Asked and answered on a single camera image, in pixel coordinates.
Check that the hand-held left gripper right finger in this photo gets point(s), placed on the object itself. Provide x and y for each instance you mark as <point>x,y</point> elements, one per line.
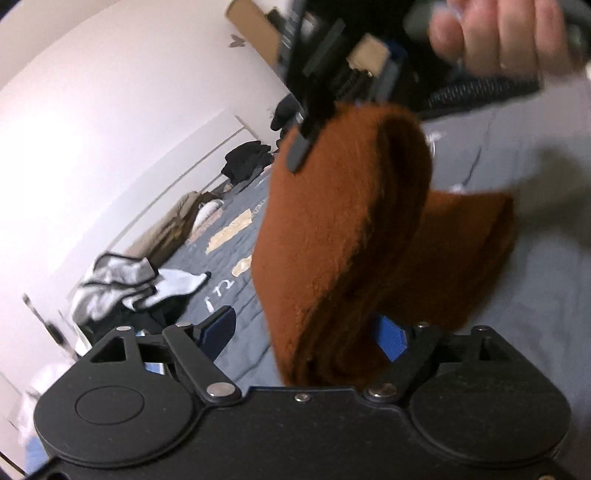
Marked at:
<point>390,334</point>

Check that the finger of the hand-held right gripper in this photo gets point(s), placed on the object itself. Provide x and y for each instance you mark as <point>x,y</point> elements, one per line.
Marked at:
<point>391,69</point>
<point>318,101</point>

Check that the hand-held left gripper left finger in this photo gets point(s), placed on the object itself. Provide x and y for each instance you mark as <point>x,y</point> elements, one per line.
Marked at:
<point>219,330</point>

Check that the rust brown sweater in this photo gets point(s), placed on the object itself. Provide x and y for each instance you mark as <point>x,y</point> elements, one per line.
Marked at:
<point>332,230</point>

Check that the black clothes pile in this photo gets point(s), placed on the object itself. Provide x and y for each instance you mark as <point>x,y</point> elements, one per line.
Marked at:
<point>244,159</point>

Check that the beige folded clothes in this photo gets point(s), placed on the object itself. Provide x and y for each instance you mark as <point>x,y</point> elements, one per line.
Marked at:
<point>171,226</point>

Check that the person's right hand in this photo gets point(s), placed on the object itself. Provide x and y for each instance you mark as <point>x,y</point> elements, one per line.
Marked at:
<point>498,37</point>

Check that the black and white garment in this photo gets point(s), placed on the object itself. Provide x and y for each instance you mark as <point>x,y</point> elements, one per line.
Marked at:
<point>115,277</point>

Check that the white folded cloth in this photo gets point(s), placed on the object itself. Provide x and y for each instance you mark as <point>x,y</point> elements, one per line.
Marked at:
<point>207,213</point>

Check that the grey printed bed quilt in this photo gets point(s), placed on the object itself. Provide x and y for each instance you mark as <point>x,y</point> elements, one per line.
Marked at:
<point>531,286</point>

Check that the grey butterfly wall sticker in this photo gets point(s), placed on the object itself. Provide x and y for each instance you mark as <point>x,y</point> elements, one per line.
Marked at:
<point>237,40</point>

